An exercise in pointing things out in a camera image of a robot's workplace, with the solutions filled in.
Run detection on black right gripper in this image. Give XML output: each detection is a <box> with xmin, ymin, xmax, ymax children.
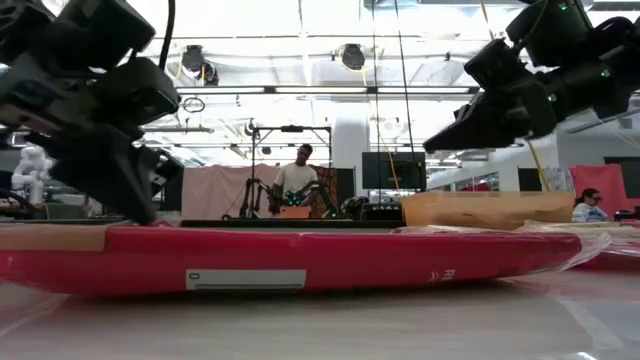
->
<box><xmin>422</xmin><ymin>38</ymin><xmax>560</xmax><ymax>154</ymax></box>

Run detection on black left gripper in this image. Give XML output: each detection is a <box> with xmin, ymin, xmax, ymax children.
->
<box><xmin>0</xmin><ymin>49</ymin><xmax>185</xmax><ymax>227</ymax></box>

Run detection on pink cloth backdrop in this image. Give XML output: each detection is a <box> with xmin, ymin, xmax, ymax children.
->
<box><xmin>180</xmin><ymin>163</ymin><xmax>281</xmax><ymax>221</ymax></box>

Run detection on small black panel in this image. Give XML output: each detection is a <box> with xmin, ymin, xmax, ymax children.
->
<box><xmin>517</xmin><ymin>167</ymin><xmax>544</xmax><ymax>193</ymax></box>

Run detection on black monitor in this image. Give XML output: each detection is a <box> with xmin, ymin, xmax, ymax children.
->
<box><xmin>361</xmin><ymin>151</ymin><xmax>428</xmax><ymax>192</ymax></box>

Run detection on white humanoid robot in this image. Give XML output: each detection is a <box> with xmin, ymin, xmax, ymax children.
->
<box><xmin>10</xmin><ymin>143</ymin><xmax>55</xmax><ymax>204</ymax></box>

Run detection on seated person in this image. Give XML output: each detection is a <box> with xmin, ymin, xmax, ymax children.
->
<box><xmin>572</xmin><ymin>187</ymin><xmax>611</xmax><ymax>225</ymax></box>

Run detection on red cloth backdrop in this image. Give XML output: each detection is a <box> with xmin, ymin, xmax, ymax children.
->
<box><xmin>569</xmin><ymin>163</ymin><xmax>640</xmax><ymax>214</ymax></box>

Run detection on standing person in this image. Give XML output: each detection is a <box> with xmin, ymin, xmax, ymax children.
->
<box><xmin>272</xmin><ymin>143</ymin><xmax>321</xmax><ymax>220</ymax></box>

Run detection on red patterned cloth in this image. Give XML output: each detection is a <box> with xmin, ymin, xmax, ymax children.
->
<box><xmin>312</xmin><ymin>164</ymin><xmax>342</xmax><ymax>219</ymax></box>

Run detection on black hanging cable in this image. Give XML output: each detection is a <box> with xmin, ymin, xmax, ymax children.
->
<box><xmin>394</xmin><ymin>0</ymin><xmax>416</xmax><ymax>191</ymax></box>
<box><xmin>370</xmin><ymin>0</ymin><xmax>381</xmax><ymax>221</ymax></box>

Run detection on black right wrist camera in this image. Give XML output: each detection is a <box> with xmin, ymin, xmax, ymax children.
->
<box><xmin>505</xmin><ymin>0</ymin><xmax>595</xmax><ymax>69</ymax></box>

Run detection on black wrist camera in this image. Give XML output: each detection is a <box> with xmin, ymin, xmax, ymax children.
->
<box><xmin>47</xmin><ymin>0</ymin><xmax>157</xmax><ymax>71</ymax></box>
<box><xmin>505</xmin><ymin>0</ymin><xmax>595</xmax><ymax>69</ymax></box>

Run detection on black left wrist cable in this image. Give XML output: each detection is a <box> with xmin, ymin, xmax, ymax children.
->
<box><xmin>158</xmin><ymin>0</ymin><xmax>177</xmax><ymax>71</ymax></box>

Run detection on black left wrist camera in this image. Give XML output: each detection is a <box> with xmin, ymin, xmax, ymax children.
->
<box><xmin>47</xmin><ymin>0</ymin><xmax>157</xmax><ymax>71</ymax></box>

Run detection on black gantry frame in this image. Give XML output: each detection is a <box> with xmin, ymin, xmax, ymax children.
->
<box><xmin>249</xmin><ymin>124</ymin><xmax>334</xmax><ymax>220</ymax></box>

